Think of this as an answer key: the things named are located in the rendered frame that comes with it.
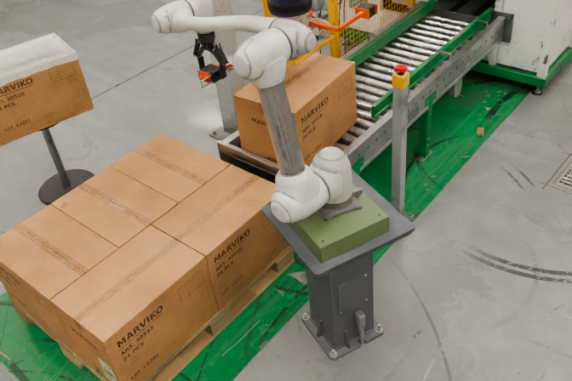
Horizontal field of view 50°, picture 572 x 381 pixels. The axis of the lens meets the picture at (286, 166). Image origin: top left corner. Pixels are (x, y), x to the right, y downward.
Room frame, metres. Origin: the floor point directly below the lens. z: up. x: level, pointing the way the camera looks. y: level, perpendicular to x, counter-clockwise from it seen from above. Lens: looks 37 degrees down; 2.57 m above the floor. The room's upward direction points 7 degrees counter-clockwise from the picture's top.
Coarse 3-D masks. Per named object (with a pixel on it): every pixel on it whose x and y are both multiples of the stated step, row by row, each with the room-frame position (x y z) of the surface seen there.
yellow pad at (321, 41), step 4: (316, 36) 2.95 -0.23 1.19; (320, 36) 2.99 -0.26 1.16; (328, 36) 2.98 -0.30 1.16; (332, 36) 2.99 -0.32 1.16; (320, 40) 2.94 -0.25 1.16; (324, 40) 2.95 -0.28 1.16; (328, 40) 2.95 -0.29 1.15; (316, 44) 2.90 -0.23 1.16; (320, 44) 2.90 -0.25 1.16; (324, 44) 2.92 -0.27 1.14; (316, 48) 2.87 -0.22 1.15; (312, 52) 2.84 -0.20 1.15; (296, 56) 2.79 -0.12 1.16; (300, 56) 2.80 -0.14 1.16; (304, 56) 2.79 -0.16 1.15; (308, 56) 2.82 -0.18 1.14; (288, 60) 2.77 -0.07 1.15; (292, 60) 2.76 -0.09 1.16; (296, 60) 2.76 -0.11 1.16; (300, 60) 2.77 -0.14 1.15; (292, 64) 2.76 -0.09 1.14; (296, 64) 2.74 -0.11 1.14
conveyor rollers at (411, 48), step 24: (432, 24) 4.31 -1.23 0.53; (456, 24) 4.27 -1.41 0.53; (384, 48) 3.98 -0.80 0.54; (408, 48) 3.95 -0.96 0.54; (432, 48) 3.91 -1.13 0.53; (456, 48) 3.88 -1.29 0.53; (360, 72) 3.69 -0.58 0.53; (384, 72) 3.66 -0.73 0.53; (432, 72) 3.55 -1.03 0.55; (360, 96) 3.37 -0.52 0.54; (360, 120) 3.08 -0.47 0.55; (336, 144) 2.86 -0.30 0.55
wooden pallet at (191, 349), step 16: (288, 256) 2.48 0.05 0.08; (272, 272) 2.43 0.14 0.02; (256, 288) 2.32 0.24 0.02; (16, 304) 2.29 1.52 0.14; (240, 304) 2.22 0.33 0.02; (32, 320) 2.19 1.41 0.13; (224, 320) 2.10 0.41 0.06; (192, 336) 1.95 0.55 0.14; (208, 336) 2.04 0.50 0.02; (64, 352) 2.02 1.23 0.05; (176, 352) 1.87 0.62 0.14; (192, 352) 1.95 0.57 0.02; (80, 368) 1.94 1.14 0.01; (160, 368) 1.79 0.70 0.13; (176, 368) 1.86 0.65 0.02
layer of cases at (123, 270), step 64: (128, 192) 2.64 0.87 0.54; (192, 192) 2.58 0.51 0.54; (256, 192) 2.51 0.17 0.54; (0, 256) 2.25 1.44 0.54; (64, 256) 2.19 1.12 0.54; (128, 256) 2.14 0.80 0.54; (192, 256) 2.09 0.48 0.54; (256, 256) 2.32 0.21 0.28; (64, 320) 1.87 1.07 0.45; (128, 320) 1.75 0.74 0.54; (192, 320) 1.97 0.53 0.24
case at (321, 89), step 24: (288, 72) 3.03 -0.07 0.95; (312, 72) 3.00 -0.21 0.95; (336, 72) 2.96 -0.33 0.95; (240, 96) 2.83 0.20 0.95; (288, 96) 2.77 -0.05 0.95; (312, 96) 2.74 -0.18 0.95; (336, 96) 2.90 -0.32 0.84; (240, 120) 2.83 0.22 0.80; (264, 120) 2.73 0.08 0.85; (312, 120) 2.72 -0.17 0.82; (336, 120) 2.89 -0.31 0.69; (264, 144) 2.74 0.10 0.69; (312, 144) 2.70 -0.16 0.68
